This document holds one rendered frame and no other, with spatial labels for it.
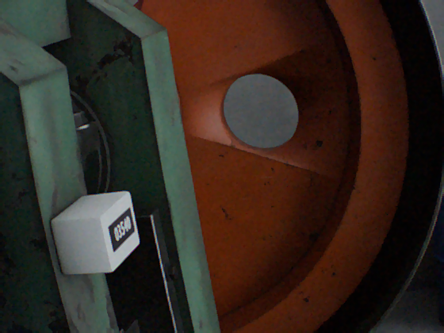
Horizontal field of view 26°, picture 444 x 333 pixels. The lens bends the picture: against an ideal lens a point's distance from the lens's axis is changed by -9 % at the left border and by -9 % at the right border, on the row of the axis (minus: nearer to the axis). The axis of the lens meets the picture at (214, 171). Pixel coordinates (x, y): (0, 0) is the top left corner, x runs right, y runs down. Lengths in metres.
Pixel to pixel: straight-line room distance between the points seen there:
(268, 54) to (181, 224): 0.28
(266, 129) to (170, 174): 3.25
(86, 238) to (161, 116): 0.31
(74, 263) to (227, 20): 0.56
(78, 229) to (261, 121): 3.56
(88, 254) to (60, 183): 0.06
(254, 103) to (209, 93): 3.01
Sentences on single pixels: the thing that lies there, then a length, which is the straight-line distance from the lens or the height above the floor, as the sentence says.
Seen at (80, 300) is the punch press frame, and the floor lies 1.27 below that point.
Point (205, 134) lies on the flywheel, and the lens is 1.20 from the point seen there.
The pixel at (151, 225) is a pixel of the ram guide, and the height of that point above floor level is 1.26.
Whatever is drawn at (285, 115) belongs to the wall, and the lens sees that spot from 4.19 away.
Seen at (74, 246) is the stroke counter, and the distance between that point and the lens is 0.67.
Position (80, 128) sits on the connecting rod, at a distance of 0.83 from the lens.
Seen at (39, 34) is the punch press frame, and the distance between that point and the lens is 0.87.
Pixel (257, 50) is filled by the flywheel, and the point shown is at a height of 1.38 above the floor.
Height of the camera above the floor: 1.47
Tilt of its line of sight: 11 degrees down
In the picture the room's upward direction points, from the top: 10 degrees counter-clockwise
